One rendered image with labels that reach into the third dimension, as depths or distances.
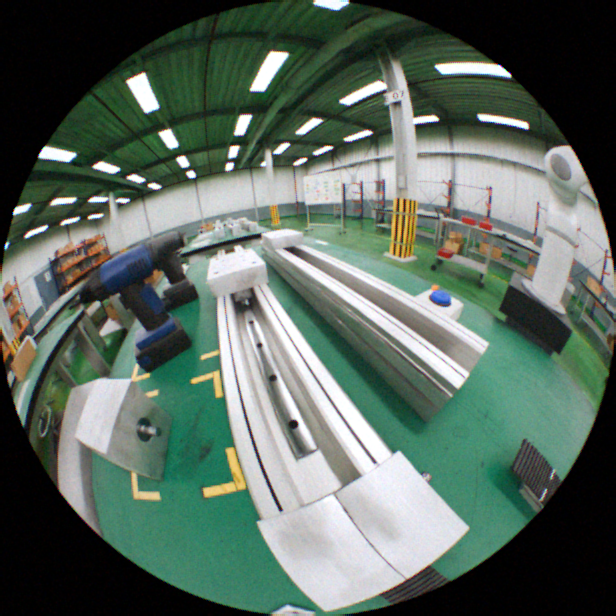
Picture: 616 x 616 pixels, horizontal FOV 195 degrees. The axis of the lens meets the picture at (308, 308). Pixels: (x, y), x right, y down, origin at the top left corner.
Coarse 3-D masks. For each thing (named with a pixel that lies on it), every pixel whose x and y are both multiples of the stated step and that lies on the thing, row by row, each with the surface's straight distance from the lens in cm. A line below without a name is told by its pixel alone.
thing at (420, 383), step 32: (288, 256) 50; (320, 256) 48; (320, 288) 36; (352, 288) 38; (384, 288) 32; (352, 320) 28; (384, 320) 24; (416, 320) 29; (448, 320) 28; (384, 352) 25; (416, 352) 21; (448, 352) 28; (480, 352) 26; (416, 384) 23; (448, 384) 20
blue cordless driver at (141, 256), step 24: (120, 264) 36; (144, 264) 35; (96, 288) 37; (120, 288) 37; (144, 288) 37; (144, 312) 38; (144, 336) 39; (168, 336) 38; (144, 360) 40; (168, 360) 41
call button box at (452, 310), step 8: (416, 296) 37; (424, 296) 38; (432, 304) 36; (440, 304) 36; (448, 304) 37; (456, 304) 39; (440, 312) 34; (448, 312) 35; (456, 312) 37; (456, 320) 41
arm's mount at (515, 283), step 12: (516, 276) 77; (516, 288) 60; (504, 300) 61; (516, 300) 61; (528, 300) 60; (504, 312) 62; (516, 312) 62; (528, 312) 61; (540, 312) 61; (552, 312) 63; (528, 324) 63; (540, 324) 63; (552, 324) 63; (564, 324) 63; (540, 336) 64; (552, 336) 64; (564, 336) 65; (552, 348) 66
